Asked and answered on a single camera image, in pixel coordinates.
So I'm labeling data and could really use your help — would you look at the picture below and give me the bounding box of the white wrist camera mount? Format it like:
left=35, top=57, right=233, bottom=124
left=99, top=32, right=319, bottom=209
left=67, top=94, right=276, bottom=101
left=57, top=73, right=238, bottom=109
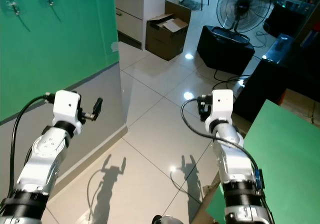
left=51, top=89, right=104, bottom=130
left=198, top=89, right=235, bottom=133

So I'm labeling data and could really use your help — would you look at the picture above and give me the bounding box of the open brown cardboard box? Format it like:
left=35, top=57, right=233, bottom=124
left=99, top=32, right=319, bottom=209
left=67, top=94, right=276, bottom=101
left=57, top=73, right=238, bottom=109
left=145, top=0, right=192, bottom=62

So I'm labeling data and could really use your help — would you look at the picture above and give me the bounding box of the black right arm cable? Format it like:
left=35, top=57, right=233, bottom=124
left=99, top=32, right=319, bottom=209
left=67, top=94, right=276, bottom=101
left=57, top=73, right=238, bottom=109
left=180, top=95, right=267, bottom=186

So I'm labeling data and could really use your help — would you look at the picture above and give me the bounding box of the black glossy cabinet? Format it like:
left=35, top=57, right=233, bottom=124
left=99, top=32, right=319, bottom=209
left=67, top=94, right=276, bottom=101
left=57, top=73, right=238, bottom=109
left=232, top=33, right=320, bottom=126

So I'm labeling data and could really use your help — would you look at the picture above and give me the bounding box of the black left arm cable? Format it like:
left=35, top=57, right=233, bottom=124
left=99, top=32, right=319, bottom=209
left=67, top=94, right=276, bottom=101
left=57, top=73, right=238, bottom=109
left=9, top=92, right=57, bottom=197

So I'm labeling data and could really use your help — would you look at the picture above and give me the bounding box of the green table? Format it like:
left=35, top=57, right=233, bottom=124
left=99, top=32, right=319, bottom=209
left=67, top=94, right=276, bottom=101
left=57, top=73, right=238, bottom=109
left=189, top=99, right=320, bottom=224

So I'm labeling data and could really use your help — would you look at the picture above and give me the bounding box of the black fabric box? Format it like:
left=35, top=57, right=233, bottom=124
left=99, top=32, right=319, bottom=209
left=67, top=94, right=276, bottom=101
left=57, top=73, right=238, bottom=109
left=196, top=25, right=256, bottom=76

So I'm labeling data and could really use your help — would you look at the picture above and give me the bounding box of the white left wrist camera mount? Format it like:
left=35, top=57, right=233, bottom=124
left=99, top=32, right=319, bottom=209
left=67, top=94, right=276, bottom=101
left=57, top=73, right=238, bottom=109
left=51, top=89, right=104, bottom=130

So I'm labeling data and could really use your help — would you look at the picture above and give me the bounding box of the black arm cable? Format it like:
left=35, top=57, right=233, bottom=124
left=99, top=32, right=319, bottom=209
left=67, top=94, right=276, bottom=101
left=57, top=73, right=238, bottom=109
left=9, top=92, right=57, bottom=197
left=180, top=95, right=267, bottom=186

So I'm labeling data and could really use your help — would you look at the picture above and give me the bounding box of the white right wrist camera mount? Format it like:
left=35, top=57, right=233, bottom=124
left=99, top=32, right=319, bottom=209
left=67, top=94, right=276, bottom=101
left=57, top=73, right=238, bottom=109
left=198, top=89, right=235, bottom=133

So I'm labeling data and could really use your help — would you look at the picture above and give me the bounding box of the black floor cable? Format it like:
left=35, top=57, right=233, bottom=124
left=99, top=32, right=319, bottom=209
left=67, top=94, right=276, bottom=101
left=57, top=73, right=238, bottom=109
left=212, top=54, right=266, bottom=91

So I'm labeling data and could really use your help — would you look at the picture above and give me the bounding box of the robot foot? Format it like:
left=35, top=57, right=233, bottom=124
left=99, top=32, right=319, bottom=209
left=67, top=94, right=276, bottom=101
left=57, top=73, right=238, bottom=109
left=152, top=214, right=187, bottom=224

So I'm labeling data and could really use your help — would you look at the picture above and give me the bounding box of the black standing fan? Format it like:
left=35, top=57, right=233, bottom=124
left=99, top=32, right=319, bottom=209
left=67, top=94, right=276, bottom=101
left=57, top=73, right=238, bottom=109
left=216, top=0, right=274, bottom=35

